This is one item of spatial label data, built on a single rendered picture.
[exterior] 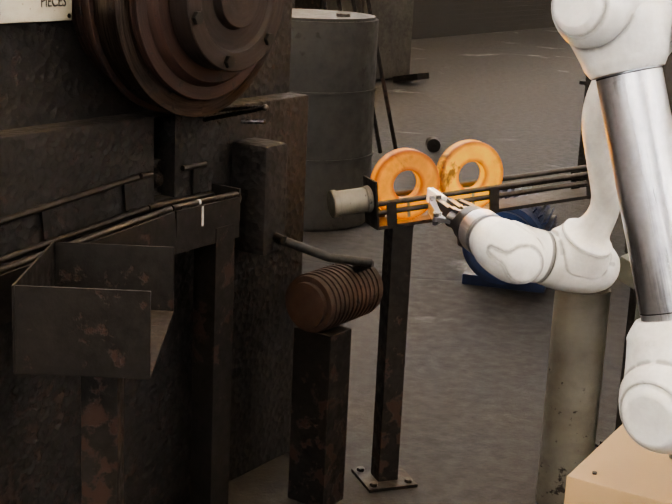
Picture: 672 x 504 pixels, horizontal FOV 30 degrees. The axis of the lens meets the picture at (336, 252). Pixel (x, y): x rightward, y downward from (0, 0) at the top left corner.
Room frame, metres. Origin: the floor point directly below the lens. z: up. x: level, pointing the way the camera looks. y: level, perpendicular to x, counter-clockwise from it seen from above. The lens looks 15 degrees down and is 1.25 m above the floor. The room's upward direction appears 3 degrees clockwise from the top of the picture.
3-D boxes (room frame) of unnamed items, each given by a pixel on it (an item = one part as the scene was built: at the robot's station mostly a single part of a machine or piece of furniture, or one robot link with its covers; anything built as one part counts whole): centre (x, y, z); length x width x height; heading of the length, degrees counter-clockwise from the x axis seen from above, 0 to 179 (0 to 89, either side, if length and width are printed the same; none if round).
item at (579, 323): (2.62, -0.54, 0.26); 0.12 x 0.12 x 0.52
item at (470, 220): (2.34, -0.28, 0.69); 0.09 x 0.06 x 0.09; 110
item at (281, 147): (2.63, 0.17, 0.68); 0.11 x 0.08 x 0.24; 55
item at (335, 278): (2.62, 0.00, 0.27); 0.22 x 0.13 x 0.53; 145
